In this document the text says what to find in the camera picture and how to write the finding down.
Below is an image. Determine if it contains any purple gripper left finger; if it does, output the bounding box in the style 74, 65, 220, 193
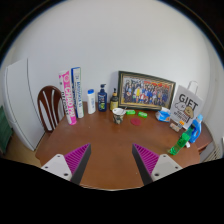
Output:
42, 144, 91, 185

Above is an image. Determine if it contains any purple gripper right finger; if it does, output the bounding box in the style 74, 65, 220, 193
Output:
132, 144, 182, 185

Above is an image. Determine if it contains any green plastic soda bottle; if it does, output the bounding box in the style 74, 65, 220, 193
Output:
169, 131, 191, 155

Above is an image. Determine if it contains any white remote control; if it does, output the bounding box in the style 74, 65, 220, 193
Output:
185, 142, 190, 148

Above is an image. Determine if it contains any red round coaster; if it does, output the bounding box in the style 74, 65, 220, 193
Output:
130, 118, 141, 126

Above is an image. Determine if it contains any green small box right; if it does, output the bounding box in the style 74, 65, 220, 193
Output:
138, 112, 148, 118

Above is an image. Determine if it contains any green small box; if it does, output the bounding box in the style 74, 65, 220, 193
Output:
126, 110, 136, 115
138, 112, 148, 118

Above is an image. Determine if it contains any green small box left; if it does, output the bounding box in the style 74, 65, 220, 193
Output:
126, 110, 136, 115

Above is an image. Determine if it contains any blue detergent bottle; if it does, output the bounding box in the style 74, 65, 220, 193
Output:
189, 114, 203, 143

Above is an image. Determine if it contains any camouflage paper cup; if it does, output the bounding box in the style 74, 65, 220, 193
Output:
112, 108, 125, 124

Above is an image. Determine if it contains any brown wooden chair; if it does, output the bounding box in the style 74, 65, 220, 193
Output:
37, 85, 62, 133

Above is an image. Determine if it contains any white gift paper bag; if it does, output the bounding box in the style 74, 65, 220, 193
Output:
170, 81, 203, 129

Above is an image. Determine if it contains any white lotion bottle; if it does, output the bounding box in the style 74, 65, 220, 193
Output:
87, 89, 96, 114

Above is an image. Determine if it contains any white refrigerator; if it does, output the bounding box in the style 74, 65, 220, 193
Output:
3, 59, 44, 151

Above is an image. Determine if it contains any amber pump bottle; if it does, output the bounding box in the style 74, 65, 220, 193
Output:
110, 88, 118, 111

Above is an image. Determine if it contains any dark blue pump bottle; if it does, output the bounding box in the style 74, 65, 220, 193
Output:
98, 84, 107, 112

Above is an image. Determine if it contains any framed group photo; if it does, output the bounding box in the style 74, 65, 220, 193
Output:
118, 71, 176, 110

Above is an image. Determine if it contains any pink Chaopai tube box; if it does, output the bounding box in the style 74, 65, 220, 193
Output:
59, 71, 76, 125

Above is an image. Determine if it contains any white blue tube box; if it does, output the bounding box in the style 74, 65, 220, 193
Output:
71, 67, 84, 118

